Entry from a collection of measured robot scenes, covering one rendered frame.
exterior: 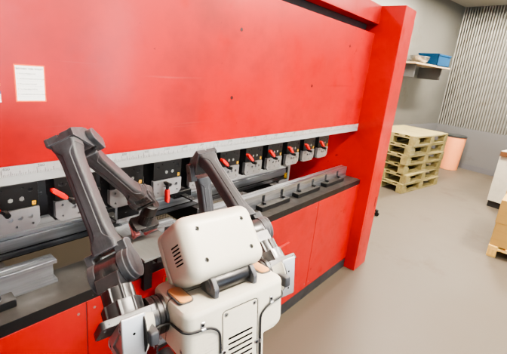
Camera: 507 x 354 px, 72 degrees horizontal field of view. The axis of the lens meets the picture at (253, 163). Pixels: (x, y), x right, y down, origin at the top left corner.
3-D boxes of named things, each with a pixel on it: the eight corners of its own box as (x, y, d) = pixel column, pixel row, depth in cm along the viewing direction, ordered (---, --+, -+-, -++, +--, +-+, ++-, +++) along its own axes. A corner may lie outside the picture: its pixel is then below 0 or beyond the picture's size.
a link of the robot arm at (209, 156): (188, 143, 126) (213, 138, 131) (185, 169, 135) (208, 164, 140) (248, 240, 101) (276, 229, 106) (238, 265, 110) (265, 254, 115)
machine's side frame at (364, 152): (353, 271, 324) (407, 4, 263) (281, 236, 376) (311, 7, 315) (364, 261, 343) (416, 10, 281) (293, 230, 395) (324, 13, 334)
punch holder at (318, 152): (316, 158, 258) (319, 136, 254) (306, 155, 264) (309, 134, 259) (326, 155, 269) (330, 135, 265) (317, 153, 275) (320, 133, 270)
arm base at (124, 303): (101, 330, 67) (159, 309, 75) (91, 291, 71) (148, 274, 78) (94, 342, 73) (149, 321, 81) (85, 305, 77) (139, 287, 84)
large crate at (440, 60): (428, 66, 697) (431, 55, 691) (449, 67, 667) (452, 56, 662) (416, 64, 663) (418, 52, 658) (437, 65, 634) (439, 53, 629)
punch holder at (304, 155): (301, 161, 243) (305, 139, 239) (291, 158, 249) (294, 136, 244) (312, 159, 255) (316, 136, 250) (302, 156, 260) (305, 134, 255)
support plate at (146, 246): (144, 263, 129) (144, 260, 129) (109, 236, 145) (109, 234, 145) (183, 247, 143) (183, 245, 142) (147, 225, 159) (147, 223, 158)
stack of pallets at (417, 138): (392, 170, 711) (402, 124, 686) (437, 183, 644) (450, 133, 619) (354, 177, 627) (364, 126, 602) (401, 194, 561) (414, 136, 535)
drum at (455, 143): (462, 170, 776) (471, 136, 756) (453, 171, 747) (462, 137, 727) (440, 164, 810) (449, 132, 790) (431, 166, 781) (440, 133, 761)
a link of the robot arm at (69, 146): (31, 130, 87) (68, 112, 87) (62, 145, 100) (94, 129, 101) (93, 299, 76) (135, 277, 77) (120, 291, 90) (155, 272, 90)
